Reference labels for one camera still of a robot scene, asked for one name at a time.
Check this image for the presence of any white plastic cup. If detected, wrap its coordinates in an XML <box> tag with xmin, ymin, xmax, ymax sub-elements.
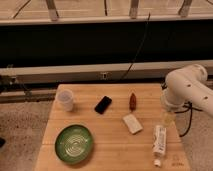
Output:
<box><xmin>56</xmin><ymin>89</ymin><xmax>74</xmax><ymax>111</ymax></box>

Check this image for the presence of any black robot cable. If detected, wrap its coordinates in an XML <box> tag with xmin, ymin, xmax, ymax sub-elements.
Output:
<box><xmin>173</xmin><ymin>101</ymin><xmax>203</xmax><ymax>138</ymax></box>

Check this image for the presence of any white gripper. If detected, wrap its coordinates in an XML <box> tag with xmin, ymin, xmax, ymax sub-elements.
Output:
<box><xmin>161</xmin><ymin>89</ymin><xmax>184</xmax><ymax>127</ymax></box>

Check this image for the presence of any black hanging cable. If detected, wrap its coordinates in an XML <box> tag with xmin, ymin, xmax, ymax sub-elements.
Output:
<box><xmin>117</xmin><ymin>12</ymin><xmax>152</xmax><ymax>83</ymax></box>

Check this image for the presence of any black eraser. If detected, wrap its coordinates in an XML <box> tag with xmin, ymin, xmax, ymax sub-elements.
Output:
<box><xmin>95</xmin><ymin>96</ymin><xmax>112</xmax><ymax>114</ymax></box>

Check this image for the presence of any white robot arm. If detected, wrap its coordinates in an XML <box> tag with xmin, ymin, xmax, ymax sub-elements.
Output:
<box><xmin>161</xmin><ymin>64</ymin><xmax>213</xmax><ymax>126</ymax></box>

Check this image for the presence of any wooden table board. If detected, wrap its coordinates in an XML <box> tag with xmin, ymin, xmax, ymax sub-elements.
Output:
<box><xmin>35</xmin><ymin>83</ymin><xmax>190</xmax><ymax>171</ymax></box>

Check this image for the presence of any white tube with cap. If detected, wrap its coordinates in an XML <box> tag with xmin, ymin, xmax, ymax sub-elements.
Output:
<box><xmin>153</xmin><ymin>125</ymin><xmax>167</xmax><ymax>167</ymax></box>

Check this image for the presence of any green ribbed plate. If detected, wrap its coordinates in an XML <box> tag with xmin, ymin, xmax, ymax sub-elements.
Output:
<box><xmin>55</xmin><ymin>124</ymin><xmax>94</xmax><ymax>165</ymax></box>

